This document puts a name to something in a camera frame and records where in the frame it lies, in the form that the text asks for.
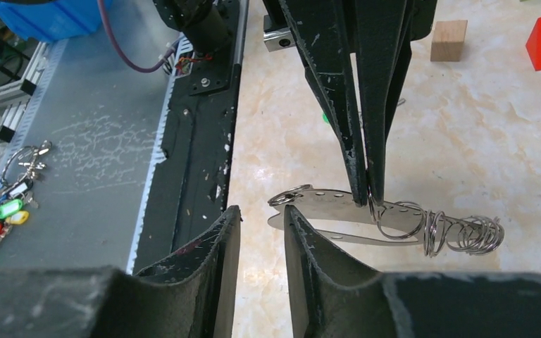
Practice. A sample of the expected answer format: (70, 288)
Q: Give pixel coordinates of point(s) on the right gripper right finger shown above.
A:
(332, 294)

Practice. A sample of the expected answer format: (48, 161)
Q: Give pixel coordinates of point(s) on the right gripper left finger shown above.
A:
(190, 293)

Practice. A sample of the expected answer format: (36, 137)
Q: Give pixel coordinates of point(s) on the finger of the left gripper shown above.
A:
(319, 30)
(380, 29)

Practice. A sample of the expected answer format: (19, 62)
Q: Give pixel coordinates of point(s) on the silver split keyring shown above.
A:
(398, 220)

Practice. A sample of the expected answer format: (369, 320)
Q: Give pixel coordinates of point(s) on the natural wooden cube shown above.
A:
(448, 41)

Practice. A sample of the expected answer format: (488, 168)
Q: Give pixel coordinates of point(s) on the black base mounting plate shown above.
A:
(190, 187)

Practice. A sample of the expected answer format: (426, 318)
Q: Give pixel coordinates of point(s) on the bunch of coloured key tags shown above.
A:
(17, 179)

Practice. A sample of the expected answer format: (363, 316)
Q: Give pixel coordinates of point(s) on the blue plastic bin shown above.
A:
(50, 21)

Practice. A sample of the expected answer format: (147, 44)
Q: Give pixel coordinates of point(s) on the grey slotted cable duct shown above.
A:
(157, 155)

